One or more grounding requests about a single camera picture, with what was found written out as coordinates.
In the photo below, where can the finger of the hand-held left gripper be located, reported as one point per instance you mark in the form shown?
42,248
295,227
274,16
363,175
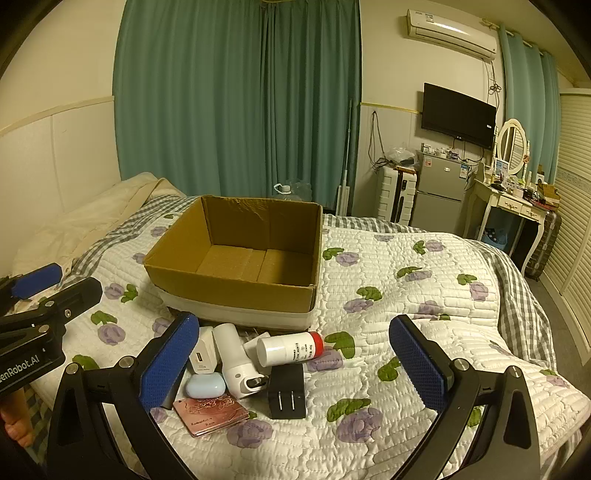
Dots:
74,297
37,279

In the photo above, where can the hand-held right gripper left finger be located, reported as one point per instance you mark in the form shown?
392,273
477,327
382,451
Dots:
166,364

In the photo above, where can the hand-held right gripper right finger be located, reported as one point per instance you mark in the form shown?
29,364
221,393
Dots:
420,364

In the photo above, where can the white USB charger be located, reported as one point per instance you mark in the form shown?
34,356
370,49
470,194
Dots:
202,351

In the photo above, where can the light blue earbuds case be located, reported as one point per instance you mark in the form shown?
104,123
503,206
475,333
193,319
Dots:
205,385

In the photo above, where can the white electric shaver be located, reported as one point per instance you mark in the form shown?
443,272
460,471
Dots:
231,353

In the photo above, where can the pink card case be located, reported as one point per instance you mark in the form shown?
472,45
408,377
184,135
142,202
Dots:
210,415

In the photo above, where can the white plug adapter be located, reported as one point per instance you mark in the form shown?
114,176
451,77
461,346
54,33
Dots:
251,345

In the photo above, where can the brown cardboard box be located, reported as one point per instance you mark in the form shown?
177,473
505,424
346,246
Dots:
231,272

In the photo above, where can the white bottle with red cap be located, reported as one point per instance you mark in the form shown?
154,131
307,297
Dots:
286,348

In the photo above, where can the black power adapter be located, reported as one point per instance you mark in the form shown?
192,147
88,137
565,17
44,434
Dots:
286,385

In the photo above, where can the person's left hand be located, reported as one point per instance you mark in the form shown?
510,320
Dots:
18,422

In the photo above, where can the cream duvet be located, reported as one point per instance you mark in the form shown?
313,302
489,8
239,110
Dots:
92,221

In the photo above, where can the floral quilted bedspread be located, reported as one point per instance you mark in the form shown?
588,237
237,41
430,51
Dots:
392,263

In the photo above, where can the white headboard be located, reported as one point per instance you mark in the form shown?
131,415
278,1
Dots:
60,147

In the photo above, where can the blue bin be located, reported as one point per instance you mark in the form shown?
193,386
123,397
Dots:
496,237

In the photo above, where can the white suitcase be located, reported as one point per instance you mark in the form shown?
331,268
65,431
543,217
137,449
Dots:
392,198

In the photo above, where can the silver refrigerator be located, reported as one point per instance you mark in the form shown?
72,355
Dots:
438,187

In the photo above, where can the white dressing table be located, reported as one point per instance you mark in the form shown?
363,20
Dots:
503,198

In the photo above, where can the clear plastic bag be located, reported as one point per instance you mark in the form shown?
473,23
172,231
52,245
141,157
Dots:
401,154

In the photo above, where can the clear water jug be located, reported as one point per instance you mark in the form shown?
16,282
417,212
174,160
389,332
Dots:
300,189

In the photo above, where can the white louvered wardrobe door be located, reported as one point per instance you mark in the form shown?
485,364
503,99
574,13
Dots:
575,207

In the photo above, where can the white mop pole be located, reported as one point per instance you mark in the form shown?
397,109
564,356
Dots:
347,152

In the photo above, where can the white oval mirror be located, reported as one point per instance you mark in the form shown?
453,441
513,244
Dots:
511,141

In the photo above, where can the green curtain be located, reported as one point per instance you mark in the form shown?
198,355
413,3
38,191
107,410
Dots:
207,92

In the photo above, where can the light teal curtain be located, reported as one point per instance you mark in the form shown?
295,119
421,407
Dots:
533,92

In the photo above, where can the white air conditioner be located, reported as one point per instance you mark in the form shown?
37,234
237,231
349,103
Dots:
452,33

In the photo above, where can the black wall television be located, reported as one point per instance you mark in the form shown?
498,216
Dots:
457,113

